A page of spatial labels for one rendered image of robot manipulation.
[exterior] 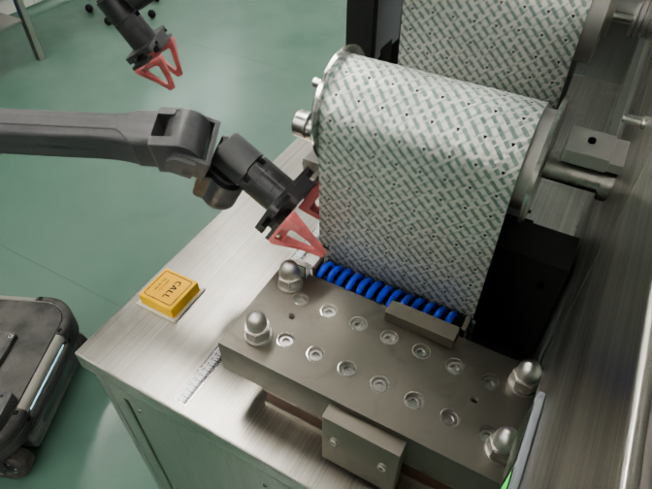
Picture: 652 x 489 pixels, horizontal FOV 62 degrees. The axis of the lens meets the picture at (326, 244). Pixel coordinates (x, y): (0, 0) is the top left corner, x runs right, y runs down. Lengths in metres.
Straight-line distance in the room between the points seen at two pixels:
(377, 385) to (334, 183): 0.26
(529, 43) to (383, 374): 0.46
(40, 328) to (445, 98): 1.55
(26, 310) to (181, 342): 1.14
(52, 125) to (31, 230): 1.86
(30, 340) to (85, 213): 0.90
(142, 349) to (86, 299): 1.38
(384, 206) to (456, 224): 0.09
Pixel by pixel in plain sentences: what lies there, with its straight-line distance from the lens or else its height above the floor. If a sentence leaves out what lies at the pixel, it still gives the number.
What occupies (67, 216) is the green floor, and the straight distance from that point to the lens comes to 2.67.
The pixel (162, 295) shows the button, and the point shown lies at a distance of 0.93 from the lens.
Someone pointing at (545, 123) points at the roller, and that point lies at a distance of 0.61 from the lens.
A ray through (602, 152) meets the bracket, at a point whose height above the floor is 1.29.
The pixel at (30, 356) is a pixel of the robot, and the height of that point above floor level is 0.24.
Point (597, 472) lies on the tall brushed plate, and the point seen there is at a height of 1.41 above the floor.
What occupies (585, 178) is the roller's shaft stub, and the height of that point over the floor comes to 1.26.
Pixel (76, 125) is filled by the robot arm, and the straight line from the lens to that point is 0.80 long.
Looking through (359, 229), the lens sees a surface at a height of 1.11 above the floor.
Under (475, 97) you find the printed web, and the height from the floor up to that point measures 1.31.
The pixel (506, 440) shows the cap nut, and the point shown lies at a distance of 0.62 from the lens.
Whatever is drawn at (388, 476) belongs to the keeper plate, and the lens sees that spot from 0.71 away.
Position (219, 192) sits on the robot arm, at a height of 1.11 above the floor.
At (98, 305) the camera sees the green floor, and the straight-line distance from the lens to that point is 2.24.
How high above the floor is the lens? 1.61
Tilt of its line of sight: 45 degrees down
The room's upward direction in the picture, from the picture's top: straight up
